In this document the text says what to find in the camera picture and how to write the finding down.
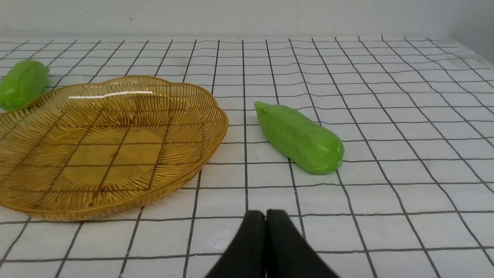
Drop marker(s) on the green cucumber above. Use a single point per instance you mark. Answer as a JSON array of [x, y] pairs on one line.
[[312, 147], [23, 83]]

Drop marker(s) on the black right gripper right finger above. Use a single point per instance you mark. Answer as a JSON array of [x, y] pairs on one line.
[[288, 255]]

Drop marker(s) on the amber plastic plate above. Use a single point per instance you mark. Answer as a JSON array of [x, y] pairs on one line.
[[86, 151]]

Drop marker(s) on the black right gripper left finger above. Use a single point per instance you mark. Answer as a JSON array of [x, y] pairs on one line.
[[244, 256]]

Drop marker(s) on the white grid tablecloth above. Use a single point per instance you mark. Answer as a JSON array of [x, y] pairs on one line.
[[412, 199]]

